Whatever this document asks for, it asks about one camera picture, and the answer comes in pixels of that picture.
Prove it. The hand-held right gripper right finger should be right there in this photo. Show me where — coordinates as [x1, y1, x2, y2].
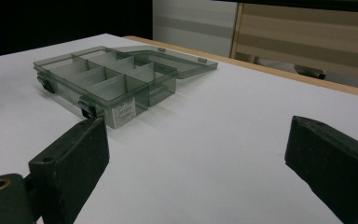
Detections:
[284, 115, 358, 224]

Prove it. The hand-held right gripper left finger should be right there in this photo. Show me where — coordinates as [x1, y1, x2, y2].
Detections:
[28, 116, 111, 224]

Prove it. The transparent grey compartment box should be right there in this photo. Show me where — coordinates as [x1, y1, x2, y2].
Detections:
[33, 45, 219, 130]

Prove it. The black curved object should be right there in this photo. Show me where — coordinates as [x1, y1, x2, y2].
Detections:
[295, 66, 327, 80]

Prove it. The light wooden table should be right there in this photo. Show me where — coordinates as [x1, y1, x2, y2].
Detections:
[122, 35, 358, 101]

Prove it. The light wooden desk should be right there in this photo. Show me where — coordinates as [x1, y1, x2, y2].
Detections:
[231, 3, 358, 93]

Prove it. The black curtain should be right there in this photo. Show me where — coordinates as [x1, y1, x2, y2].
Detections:
[0, 0, 154, 60]

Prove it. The white cabinet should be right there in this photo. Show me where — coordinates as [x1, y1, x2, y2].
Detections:
[152, 0, 239, 59]

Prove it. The black frame crossbar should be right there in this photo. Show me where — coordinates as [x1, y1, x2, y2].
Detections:
[211, 0, 358, 14]

